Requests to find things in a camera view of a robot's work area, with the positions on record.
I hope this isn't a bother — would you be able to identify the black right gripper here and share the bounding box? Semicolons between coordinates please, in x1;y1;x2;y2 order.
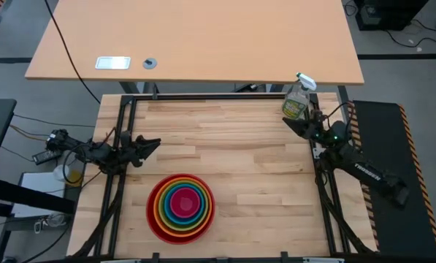
282;109;330;142

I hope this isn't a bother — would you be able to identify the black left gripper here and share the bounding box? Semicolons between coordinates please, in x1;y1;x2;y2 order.
110;130;162;170

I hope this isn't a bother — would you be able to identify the blue plastic bowl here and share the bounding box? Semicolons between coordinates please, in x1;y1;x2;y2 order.
163;182;207;226

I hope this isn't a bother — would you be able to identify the orange plastic bowl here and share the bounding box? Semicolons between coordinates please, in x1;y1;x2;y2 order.
152;176;214;238

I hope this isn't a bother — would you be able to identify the green plastic bowl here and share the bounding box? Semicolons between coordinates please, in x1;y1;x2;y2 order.
158;180;210;232

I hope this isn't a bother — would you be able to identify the large red plastic bowl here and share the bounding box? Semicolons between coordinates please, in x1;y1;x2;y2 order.
145;173;216;245

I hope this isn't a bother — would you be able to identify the small magenta plastic bowl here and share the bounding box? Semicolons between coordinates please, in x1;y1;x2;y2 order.
169;186;202;219

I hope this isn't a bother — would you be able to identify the spray bottle with white trigger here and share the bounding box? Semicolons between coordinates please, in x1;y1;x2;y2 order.
281;72;318;121

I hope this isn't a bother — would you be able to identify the plastic cup with yellow liquid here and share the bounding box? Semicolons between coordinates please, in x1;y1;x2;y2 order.
53;164;85;188

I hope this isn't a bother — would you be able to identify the black mat with hazard stripes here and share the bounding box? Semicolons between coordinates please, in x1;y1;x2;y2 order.
347;99;436;259

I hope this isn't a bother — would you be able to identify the black power adapter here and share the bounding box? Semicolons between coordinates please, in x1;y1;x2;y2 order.
31;149;62;165

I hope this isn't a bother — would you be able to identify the white flat panel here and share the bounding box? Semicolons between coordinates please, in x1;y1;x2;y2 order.
11;171;83;219

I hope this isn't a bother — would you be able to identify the large beige wooden desk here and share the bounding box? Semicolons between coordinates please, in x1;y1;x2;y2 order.
23;0;365;96

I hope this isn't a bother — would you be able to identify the black computer tower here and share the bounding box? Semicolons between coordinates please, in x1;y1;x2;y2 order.
353;0;430;32

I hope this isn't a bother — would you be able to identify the black aluminium frame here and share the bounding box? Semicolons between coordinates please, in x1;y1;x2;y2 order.
71;93;378;263

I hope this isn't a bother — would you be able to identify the orange thin cable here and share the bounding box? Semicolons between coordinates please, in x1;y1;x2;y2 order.
8;123;50;142

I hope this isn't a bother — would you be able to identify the long black cable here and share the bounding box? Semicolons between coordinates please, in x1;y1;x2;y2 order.
44;0;102;105

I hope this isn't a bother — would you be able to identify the black floor cable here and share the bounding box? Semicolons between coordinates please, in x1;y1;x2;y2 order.
384;18;436;49

